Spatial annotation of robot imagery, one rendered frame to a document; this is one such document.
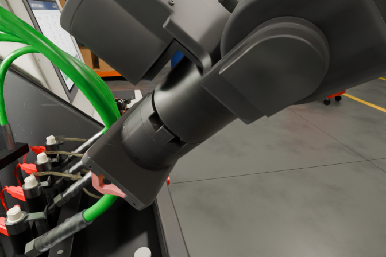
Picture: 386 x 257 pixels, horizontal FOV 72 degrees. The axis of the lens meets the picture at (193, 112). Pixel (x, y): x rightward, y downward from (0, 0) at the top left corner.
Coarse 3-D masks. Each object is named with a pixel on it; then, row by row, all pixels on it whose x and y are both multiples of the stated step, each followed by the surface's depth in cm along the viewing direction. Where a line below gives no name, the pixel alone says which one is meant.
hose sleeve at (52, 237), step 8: (72, 216) 31; (80, 216) 30; (64, 224) 31; (72, 224) 30; (80, 224) 30; (88, 224) 30; (48, 232) 31; (56, 232) 31; (64, 232) 30; (72, 232) 30; (40, 240) 31; (48, 240) 31; (56, 240) 31; (40, 248) 31; (48, 248) 32
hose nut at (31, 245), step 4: (32, 240) 32; (28, 244) 32; (32, 244) 32; (28, 248) 32; (32, 248) 31; (28, 252) 31; (32, 252) 31; (36, 252) 31; (40, 252) 32; (28, 256) 32; (32, 256) 32
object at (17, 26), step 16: (0, 16) 22; (16, 16) 23; (16, 32) 23; (32, 32) 23; (48, 48) 23; (64, 64) 23; (80, 80) 24; (96, 96) 25; (112, 112) 26; (96, 208) 29
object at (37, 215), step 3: (30, 213) 39; (33, 213) 39; (36, 213) 39; (39, 213) 39; (42, 213) 39; (30, 216) 39; (33, 216) 39; (36, 216) 39; (39, 216) 39; (42, 216) 39; (27, 219) 38; (30, 219) 38; (33, 219) 38; (36, 219) 38; (39, 219) 38; (24, 222) 38
